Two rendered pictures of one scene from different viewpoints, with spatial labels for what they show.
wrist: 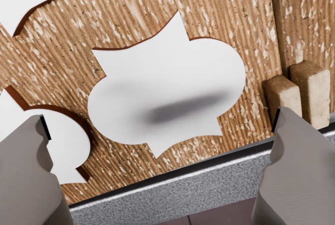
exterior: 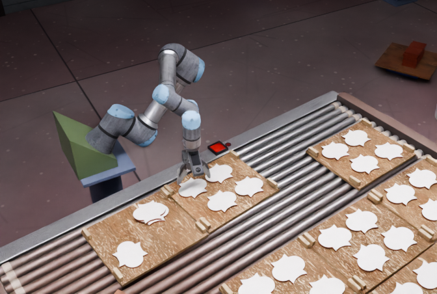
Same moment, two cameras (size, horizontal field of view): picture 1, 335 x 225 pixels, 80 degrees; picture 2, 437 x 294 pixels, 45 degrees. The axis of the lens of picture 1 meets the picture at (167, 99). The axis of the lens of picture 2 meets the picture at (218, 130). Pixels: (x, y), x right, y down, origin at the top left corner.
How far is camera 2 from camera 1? 2.29 m
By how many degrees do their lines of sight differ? 29
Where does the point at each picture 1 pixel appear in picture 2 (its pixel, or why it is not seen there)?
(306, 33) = (170, 201)
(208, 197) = (171, 170)
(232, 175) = (167, 177)
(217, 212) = not seen: hidden behind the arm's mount
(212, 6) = (188, 201)
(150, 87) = (196, 188)
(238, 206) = (60, 162)
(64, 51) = (212, 190)
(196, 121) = (185, 185)
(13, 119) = (219, 179)
